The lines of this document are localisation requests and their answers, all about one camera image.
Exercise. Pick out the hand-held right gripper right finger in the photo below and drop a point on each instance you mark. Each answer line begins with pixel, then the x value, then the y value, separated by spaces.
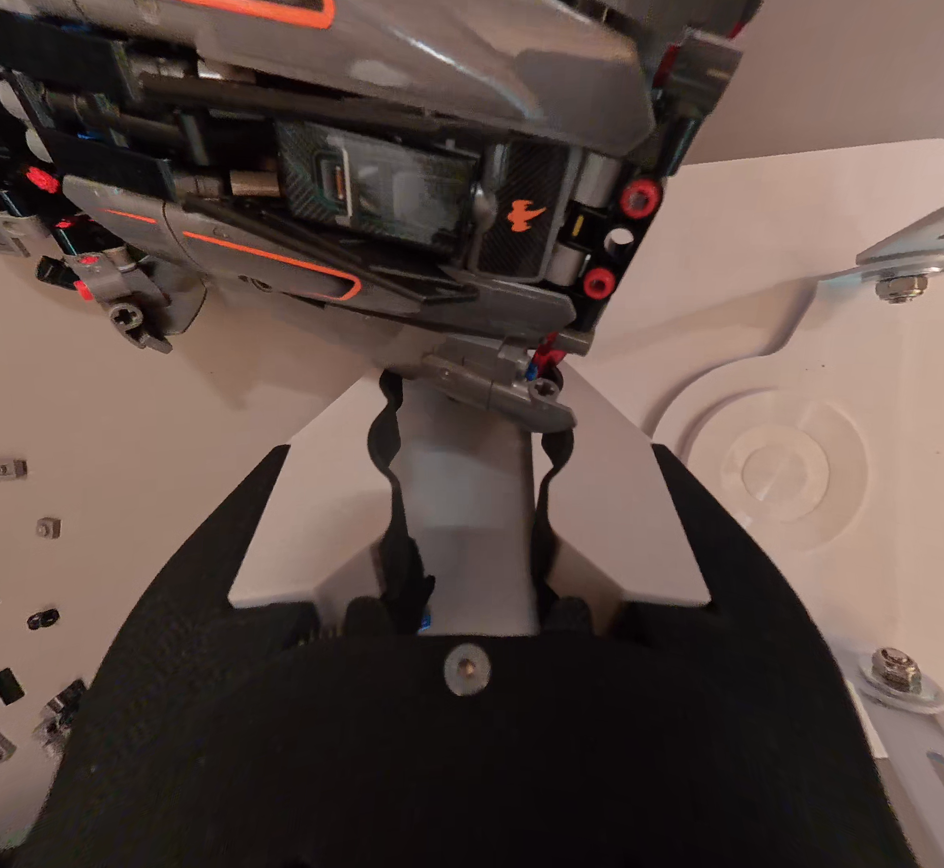
pixel 627 514

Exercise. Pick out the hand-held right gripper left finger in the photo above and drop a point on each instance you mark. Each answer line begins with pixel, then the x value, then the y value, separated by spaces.
pixel 310 514

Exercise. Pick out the grey lego car model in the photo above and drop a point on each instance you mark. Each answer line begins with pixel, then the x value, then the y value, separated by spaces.
pixel 442 34

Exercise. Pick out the small grey lego piece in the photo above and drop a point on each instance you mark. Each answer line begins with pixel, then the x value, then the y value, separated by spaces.
pixel 48 526

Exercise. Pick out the small black lego piece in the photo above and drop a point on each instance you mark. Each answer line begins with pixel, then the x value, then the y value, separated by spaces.
pixel 43 619
pixel 9 687

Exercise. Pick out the cluster of small lego parts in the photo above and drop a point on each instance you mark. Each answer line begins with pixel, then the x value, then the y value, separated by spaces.
pixel 63 709

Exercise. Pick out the round translucent disc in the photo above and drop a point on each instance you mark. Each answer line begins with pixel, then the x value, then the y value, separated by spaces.
pixel 782 473

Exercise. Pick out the steel bolt with washer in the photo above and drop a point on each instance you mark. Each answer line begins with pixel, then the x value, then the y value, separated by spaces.
pixel 896 669

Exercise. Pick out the steel bracket strip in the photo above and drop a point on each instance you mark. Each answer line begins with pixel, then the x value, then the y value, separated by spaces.
pixel 900 248

